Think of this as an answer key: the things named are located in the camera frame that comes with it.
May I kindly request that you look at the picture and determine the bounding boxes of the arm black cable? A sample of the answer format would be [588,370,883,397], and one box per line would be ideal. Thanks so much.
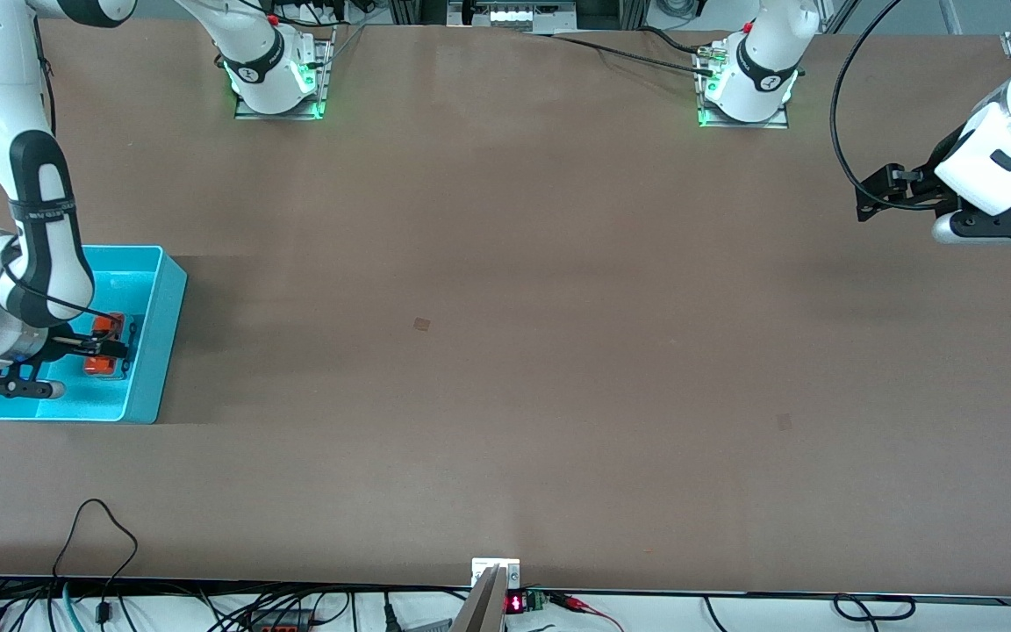
[830,0,906,212]
[0,18,120,321]

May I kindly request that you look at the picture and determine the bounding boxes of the black coiled cable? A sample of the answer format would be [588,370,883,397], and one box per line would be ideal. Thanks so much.
[832,594,917,622]

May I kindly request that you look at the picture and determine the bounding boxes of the long black base cable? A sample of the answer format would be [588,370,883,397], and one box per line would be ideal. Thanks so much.
[527,31,728,78]

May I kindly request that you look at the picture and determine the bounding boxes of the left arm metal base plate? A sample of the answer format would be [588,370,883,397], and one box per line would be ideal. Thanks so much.
[695,42,792,131]

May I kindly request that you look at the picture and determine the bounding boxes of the blue plastic box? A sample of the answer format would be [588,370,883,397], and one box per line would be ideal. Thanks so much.
[0,244,189,425]

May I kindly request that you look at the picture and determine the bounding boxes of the white mounting plate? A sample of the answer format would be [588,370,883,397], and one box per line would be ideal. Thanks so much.
[471,557,522,589]

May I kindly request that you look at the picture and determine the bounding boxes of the aluminium frame with white device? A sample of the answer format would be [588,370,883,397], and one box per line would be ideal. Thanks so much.
[448,0,578,34]

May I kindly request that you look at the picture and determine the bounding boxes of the grey camera mount bar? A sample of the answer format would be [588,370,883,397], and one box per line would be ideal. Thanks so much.
[451,564,508,632]

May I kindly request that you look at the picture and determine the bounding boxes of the red clip leads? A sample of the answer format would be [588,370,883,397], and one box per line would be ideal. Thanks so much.
[549,592,625,632]

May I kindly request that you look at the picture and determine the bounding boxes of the thin black looped cable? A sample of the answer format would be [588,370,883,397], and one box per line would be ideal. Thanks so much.
[51,499,140,626]

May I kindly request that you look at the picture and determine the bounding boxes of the orange toy bus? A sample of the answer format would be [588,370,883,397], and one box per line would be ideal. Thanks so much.
[84,313,127,377]

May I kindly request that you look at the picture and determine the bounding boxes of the short black base cable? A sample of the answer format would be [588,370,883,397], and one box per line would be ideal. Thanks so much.
[637,26,726,59]

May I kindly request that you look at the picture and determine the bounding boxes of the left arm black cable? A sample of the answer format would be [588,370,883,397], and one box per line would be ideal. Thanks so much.
[830,0,906,212]

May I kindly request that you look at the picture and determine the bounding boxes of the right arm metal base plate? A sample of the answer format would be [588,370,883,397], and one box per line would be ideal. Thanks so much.
[233,25,336,121]

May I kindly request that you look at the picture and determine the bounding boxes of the black power strip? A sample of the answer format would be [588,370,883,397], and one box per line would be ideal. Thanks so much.
[247,608,318,632]

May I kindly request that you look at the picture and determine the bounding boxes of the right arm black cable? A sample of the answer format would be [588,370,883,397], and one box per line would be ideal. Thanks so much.
[0,18,120,321]

